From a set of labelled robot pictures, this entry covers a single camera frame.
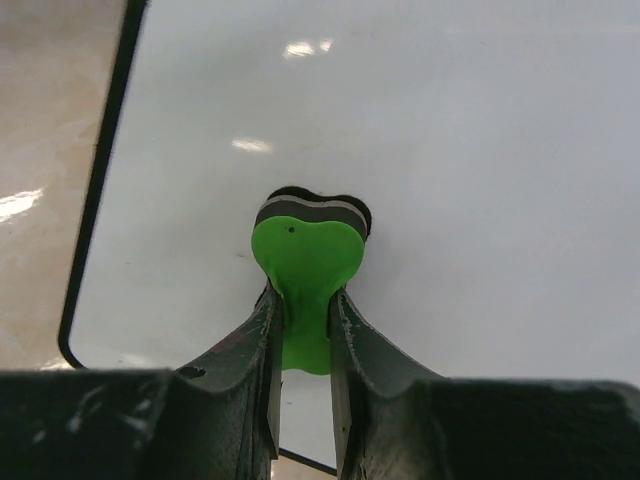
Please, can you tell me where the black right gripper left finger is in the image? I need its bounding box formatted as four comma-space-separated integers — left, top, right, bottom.
176, 284, 284, 479

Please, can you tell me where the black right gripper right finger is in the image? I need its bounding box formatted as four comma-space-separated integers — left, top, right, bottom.
329, 289, 440, 479

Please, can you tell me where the green bone-shaped whiteboard eraser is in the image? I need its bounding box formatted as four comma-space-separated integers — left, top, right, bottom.
251, 186, 372, 376

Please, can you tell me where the black-framed whiteboard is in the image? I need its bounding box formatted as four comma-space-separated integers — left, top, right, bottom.
58, 1, 639, 479

